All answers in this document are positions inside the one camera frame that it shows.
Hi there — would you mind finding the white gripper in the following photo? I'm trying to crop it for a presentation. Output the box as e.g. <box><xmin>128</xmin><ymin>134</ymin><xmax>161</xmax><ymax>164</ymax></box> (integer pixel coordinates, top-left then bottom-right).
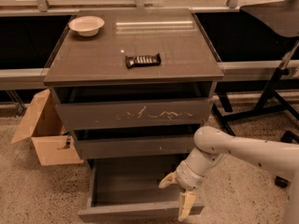
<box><xmin>159</xmin><ymin>161</ymin><xmax>204</xmax><ymax>221</ymax></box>

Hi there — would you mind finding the grey bottom drawer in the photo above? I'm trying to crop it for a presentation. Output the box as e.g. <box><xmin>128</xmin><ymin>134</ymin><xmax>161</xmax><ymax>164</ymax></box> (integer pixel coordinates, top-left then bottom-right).
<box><xmin>78</xmin><ymin>153</ymin><xmax>206</xmax><ymax>224</ymax></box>

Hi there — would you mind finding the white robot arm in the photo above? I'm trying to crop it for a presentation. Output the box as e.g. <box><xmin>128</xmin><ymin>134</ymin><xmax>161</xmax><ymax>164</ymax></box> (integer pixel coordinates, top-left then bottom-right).
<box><xmin>159</xmin><ymin>126</ymin><xmax>299</xmax><ymax>224</ymax></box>

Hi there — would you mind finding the grey middle drawer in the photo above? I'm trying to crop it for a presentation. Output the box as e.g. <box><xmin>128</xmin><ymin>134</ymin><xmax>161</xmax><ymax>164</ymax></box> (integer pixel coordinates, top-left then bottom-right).
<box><xmin>75</xmin><ymin>124</ymin><xmax>200</xmax><ymax>160</ymax></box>

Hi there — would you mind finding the scratched grey top drawer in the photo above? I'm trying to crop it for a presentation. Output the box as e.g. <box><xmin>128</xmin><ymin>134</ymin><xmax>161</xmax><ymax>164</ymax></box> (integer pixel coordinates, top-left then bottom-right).
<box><xmin>53</xmin><ymin>82</ymin><xmax>215</xmax><ymax>131</ymax></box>

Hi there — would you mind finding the grey drawer cabinet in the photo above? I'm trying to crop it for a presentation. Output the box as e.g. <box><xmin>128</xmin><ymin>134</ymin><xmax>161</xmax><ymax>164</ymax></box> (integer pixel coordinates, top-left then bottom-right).
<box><xmin>43</xmin><ymin>8</ymin><xmax>224</xmax><ymax>173</ymax></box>

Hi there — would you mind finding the black office chair base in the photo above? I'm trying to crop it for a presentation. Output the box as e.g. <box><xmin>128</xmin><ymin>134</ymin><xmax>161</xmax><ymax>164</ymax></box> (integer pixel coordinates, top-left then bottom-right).
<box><xmin>275</xmin><ymin>131</ymin><xmax>299</xmax><ymax>189</ymax></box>

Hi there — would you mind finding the open cardboard box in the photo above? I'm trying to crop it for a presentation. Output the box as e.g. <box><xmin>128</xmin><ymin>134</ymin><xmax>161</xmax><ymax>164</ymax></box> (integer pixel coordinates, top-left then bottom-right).
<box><xmin>11</xmin><ymin>90</ymin><xmax>83</xmax><ymax>165</ymax></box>

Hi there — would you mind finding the black snack bar wrapper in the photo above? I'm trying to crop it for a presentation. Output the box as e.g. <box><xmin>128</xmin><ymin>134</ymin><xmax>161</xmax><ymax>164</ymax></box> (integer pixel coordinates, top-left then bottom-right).
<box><xmin>125</xmin><ymin>53</ymin><xmax>162</xmax><ymax>69</ymax></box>

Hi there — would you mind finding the white bowl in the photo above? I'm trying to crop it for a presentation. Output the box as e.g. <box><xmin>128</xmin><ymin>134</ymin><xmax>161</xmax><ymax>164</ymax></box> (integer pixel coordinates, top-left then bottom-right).
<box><xmin>68</xmin><ymin>16</ymin><xmax>105</xmax><ymax>37</ymax></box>

